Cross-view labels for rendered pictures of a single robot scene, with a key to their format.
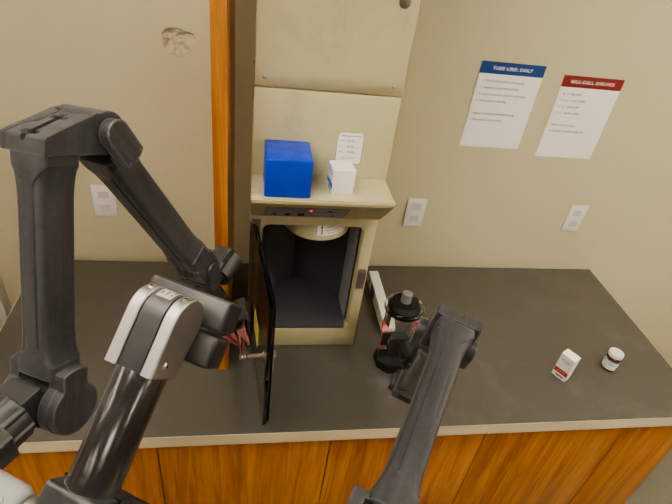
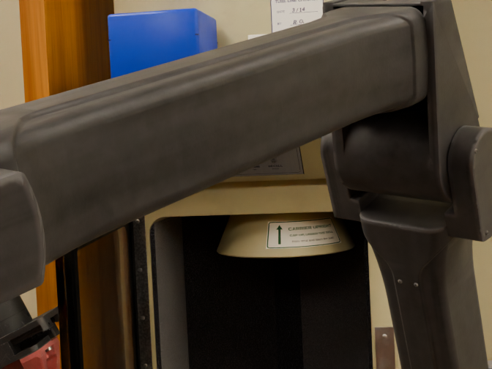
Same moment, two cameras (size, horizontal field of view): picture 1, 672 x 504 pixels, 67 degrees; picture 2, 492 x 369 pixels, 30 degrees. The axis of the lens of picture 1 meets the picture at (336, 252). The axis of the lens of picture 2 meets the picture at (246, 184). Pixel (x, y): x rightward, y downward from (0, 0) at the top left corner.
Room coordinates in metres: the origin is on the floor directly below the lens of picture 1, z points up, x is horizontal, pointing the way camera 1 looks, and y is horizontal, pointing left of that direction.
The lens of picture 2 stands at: (0.08, -0.34, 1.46)
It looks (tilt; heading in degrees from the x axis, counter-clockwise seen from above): 3 degrees down; 23
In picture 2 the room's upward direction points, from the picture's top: 3 degrees counter-clockwise
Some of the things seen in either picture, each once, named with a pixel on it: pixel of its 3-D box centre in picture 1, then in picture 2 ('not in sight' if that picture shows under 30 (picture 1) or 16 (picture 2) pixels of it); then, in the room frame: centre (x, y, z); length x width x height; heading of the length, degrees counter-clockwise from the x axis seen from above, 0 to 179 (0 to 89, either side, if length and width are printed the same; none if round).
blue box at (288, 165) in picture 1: (287, 168); (165, 56); (1.01, 0.13, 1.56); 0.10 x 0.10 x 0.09; 12
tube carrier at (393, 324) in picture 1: (397, 333); not in sight; (1.07, -0.21, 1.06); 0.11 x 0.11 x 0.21
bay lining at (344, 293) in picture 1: (304, 253); (277, 339); (1.20, 0.09, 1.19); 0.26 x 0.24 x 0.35; 102
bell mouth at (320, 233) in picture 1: (317, 213); (284, 227); (1.18, 0.06, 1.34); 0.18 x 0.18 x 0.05
